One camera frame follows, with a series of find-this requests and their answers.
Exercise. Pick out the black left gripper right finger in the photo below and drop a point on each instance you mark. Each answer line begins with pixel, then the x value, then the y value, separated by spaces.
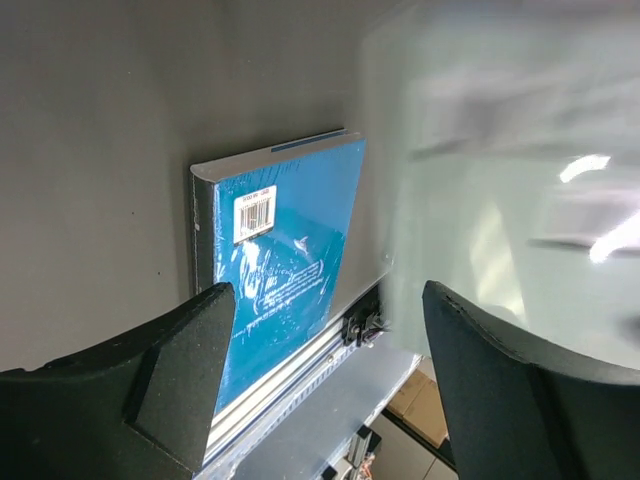
pixel 518 406

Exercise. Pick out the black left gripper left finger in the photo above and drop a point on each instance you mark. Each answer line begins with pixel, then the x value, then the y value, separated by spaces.
pixel 136 406

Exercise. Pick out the teal blue book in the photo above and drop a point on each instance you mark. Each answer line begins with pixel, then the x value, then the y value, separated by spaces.
pixel 273 223

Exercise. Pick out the grey book with circle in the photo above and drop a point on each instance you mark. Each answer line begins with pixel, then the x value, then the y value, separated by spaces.
pixel 505 142

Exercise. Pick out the brown cardboard box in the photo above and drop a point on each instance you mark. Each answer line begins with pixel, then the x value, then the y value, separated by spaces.
pixel 418 405

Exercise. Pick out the aluminium mounting rail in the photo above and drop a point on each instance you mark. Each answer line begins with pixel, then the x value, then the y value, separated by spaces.
pixel 303 417

